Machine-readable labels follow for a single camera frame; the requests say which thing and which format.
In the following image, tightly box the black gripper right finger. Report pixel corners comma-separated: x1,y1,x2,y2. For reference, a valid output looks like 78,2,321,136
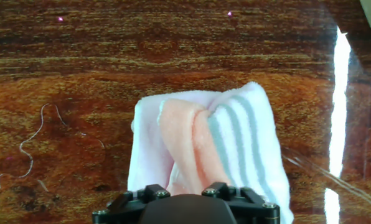
201,182,280,224

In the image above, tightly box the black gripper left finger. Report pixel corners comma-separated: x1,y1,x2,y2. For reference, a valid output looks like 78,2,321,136
92,184,171,224

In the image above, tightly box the pink white striped towel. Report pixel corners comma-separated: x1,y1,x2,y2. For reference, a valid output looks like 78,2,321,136
127,81,294,224

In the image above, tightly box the thin white thread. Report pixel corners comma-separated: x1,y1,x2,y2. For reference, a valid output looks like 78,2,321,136
0,103,51,190
53,104,106,150
37,179,50,193

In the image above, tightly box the glossy wood grain sheet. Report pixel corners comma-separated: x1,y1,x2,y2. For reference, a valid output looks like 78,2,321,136
0,0,371,224

